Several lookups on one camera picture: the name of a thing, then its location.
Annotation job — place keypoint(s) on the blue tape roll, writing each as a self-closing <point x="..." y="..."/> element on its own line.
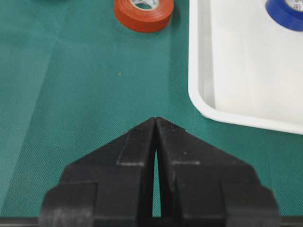
<point x="287" y="13"/>

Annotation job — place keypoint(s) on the white rectangular plastic case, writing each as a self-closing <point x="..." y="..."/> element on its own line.
<point x="243" y="67"/>

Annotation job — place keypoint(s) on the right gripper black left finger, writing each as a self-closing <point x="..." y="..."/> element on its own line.
<point x="110" y="187"/>

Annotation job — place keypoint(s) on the green table cloth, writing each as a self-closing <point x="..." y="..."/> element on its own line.
<point x="72" y="79"/>

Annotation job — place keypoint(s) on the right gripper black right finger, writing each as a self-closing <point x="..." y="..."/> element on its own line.
<point x="203" y="186"/>

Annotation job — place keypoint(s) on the red tape roll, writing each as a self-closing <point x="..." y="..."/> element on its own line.
<point x="146" y="16"/>

